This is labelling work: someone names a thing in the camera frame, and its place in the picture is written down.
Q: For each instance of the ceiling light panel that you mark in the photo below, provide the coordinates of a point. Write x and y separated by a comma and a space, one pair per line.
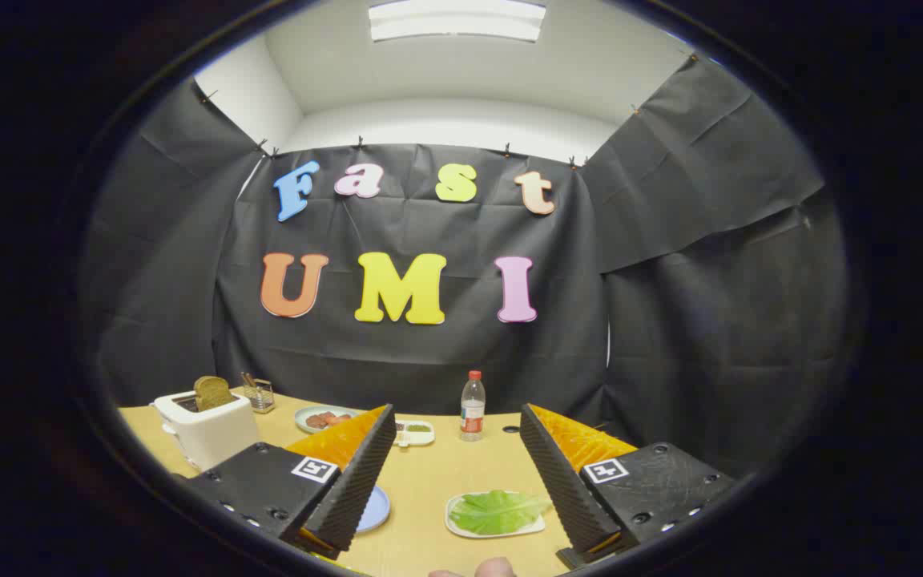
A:
457, 20

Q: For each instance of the white toaster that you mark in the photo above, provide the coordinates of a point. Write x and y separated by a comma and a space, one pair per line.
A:
213, 437

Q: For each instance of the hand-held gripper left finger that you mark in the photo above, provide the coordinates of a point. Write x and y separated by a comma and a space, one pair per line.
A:
353, 489

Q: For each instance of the clear bottle with red cap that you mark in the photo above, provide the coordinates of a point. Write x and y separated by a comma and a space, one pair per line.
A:
473, 409

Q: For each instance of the pale green plate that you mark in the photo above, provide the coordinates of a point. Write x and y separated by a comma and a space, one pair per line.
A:
303, 425

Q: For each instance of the brown bread slice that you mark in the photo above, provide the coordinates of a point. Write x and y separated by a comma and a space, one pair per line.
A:
211, 393

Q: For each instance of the white divided dish with seeds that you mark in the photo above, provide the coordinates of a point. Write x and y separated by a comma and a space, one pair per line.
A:
415, 434

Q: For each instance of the red sausage slices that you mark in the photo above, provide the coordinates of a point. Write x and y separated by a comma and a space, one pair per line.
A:
340, 417

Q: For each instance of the white plate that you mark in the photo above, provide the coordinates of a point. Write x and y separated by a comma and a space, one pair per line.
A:
457, 529

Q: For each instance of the green lettuce leaf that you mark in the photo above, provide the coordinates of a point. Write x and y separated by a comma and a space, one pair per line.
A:
497, 511

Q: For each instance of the dark brown meat patty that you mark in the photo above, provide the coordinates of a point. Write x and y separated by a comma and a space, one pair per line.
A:
317, 420

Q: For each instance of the blue plate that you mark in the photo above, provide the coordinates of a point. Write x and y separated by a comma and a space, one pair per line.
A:
375, 511

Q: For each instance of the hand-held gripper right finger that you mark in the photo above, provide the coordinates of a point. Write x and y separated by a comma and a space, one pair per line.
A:
562, 485

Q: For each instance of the black backdrop cloth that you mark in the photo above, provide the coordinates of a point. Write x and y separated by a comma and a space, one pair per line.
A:
429, 353

